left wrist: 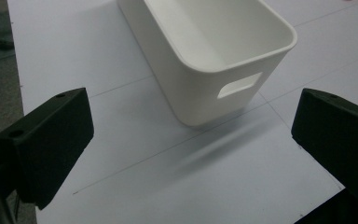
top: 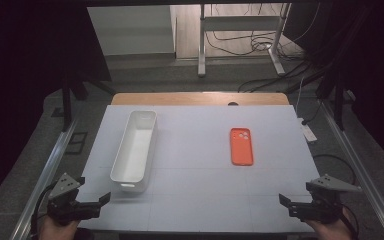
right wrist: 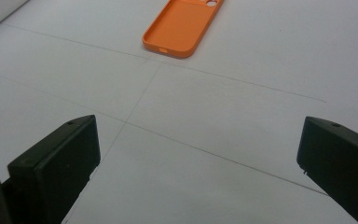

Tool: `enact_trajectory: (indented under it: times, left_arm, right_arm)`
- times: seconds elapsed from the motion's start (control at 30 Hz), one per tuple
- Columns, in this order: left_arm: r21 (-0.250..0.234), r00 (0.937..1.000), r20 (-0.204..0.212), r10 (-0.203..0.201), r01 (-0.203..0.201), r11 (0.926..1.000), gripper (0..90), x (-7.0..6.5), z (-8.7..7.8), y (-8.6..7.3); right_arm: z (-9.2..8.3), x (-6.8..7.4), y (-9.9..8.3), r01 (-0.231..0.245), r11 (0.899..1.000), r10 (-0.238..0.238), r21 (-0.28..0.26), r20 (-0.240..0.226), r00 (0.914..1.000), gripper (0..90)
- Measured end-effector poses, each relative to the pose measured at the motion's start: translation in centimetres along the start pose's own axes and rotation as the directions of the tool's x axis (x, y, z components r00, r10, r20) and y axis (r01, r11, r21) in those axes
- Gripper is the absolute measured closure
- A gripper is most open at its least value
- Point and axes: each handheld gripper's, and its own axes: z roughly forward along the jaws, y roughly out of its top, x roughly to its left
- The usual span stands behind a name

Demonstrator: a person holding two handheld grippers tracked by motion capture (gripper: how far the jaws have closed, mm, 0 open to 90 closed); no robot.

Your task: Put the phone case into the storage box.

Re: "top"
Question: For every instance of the orange phone case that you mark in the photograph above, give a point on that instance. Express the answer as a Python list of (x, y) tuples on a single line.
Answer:
[(241, 150)]

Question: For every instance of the white metal desk frame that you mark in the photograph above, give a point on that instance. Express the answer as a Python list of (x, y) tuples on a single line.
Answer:
[(238, 23)]

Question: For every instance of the person's left hand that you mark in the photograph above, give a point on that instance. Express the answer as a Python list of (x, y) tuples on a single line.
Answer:
[(58, 231)]

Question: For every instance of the white cabinet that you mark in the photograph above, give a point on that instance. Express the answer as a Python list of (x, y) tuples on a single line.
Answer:
[(130, 30)]

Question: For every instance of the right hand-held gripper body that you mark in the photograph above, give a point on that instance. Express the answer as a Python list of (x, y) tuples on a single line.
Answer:
[(320, 208)]

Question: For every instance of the person's right hand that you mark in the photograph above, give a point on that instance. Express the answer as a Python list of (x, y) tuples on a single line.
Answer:
[(331, 231)]

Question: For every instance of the black floor bracket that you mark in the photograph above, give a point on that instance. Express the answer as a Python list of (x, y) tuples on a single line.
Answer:
[(76, 142)]

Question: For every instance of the white plastic bin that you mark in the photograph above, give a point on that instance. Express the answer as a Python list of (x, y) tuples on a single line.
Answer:
[(135, 150)]

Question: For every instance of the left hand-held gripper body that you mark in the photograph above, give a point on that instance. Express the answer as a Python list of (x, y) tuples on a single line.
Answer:
[(65, 208)]

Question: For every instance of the black stand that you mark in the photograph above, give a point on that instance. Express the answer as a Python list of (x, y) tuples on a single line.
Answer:
[(67, 100), (339, 100)]

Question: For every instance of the black curtain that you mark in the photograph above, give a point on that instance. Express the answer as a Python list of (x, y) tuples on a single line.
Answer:
[(376, 66), (20, 83)]

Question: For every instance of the white power strip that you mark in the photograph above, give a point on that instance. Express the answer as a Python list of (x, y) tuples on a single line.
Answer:
[(308, 131)]

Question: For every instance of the white board sheet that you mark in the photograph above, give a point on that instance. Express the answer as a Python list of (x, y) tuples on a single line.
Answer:
[(193, 200)]

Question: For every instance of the aluminium rail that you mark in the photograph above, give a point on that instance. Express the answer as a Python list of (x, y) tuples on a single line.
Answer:
[(356, 163), (46, 176)]

